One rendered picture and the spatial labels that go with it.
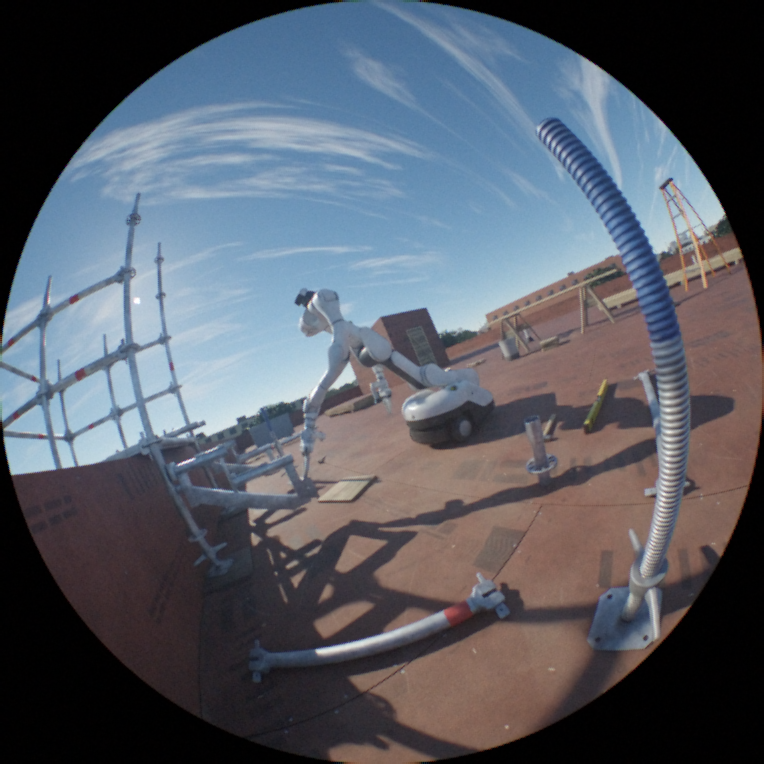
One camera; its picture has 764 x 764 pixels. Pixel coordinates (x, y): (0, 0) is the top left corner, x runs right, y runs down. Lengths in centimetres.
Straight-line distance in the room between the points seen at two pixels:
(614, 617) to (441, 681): 36
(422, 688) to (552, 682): 25
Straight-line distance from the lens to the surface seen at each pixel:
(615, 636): 63
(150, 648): 90
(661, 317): 26
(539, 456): 92
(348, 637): 78
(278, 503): 132
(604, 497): 89
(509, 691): 60
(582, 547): 76
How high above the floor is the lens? 59
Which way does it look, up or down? 1 degrees down
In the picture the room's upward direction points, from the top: 23 degrees counter-clockwise
